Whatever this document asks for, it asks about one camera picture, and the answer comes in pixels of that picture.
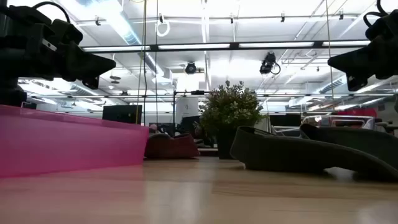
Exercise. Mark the round black ceiling device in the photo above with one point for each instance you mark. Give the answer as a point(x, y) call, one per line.
point(190, 68)

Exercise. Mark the silver ventilation duct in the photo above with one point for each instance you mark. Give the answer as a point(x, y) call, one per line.
point(124, 29)
point(332, 85)

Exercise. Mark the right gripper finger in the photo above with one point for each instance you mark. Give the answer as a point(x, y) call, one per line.
point(356, 84)
point(357, 63)

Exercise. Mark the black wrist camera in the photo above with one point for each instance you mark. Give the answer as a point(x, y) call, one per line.
point(377, 29)
point(66, 31)

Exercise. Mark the small ceiling disc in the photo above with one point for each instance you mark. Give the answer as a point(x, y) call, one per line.
point(115, 77)

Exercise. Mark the red storage cabinet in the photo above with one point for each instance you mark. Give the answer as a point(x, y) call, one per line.
point(357, 112)

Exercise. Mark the black frame beam with lights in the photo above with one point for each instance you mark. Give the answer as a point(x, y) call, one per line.
point(234, 45)

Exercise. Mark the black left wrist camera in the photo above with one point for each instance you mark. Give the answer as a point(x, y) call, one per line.
point(66, 31)

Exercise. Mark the clear plastic bin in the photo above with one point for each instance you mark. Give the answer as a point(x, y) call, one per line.
point(339, 117)

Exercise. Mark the green plant in black pot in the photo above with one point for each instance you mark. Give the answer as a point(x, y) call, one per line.
point(228, 109)

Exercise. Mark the pink translucent plastic bin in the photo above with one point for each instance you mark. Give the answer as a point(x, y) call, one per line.
point(62, 146)

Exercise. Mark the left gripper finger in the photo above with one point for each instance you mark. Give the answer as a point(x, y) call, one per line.
point(87, 63)
point(91, 83)

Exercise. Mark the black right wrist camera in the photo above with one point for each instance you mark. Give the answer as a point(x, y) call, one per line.
point(377, 29)

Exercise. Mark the black monitor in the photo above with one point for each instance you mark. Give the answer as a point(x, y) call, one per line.
point(121, 114)

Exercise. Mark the maroon cap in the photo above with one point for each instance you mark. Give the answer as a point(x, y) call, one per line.
point(183, 147)

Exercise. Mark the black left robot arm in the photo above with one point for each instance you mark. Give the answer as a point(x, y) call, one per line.
point(12, 62)

